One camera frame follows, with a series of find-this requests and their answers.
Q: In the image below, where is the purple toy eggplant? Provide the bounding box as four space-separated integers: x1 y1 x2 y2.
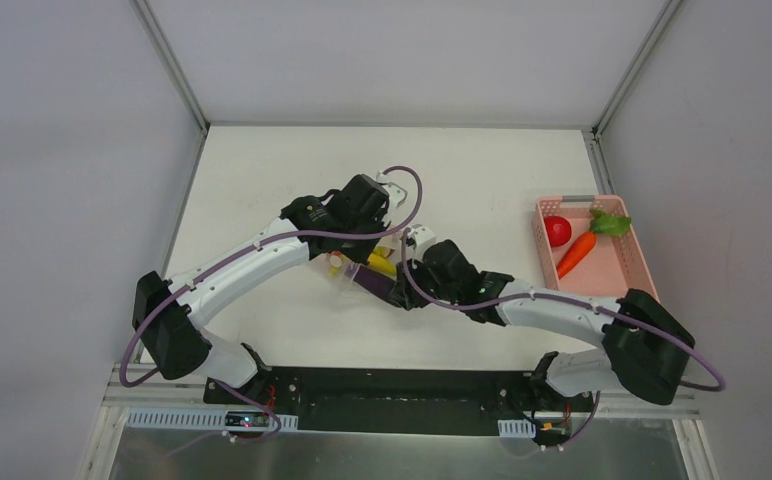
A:
348 265 396 303

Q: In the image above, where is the polka dot zip bag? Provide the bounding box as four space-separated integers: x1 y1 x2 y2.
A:
322 233 402 303

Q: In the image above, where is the red toy tomato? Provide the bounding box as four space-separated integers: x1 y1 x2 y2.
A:
543 215 572 248

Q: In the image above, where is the orange toy carrot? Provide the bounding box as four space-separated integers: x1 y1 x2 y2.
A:
556 209 632 279

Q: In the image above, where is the yellow toy banana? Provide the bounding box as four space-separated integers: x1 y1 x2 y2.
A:
366 253 397 277

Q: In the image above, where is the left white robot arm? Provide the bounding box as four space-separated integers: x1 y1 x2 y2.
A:
131 173 407 405

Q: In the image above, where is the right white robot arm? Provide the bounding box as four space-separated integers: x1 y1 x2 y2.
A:
397 238 695 410

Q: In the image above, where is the pink plastic basket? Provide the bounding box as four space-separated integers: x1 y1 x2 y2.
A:
532 195 659 298

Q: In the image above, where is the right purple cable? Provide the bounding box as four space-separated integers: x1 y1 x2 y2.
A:
399 228 728 452

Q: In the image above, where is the purple cable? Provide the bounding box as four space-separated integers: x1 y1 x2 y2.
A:
399 228 728 452
118 165 424 445

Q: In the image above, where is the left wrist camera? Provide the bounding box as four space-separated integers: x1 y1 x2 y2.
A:
375 171 408 218

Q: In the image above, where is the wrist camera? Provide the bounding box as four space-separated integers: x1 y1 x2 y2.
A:
375 171 408 218
401 224 437 260

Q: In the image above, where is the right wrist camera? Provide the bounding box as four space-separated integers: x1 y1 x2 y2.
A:
401 224 437 260

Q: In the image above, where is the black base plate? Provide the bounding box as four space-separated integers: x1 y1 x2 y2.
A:
203 367 594 439

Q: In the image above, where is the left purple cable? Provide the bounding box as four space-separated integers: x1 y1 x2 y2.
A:
118 165 424 445

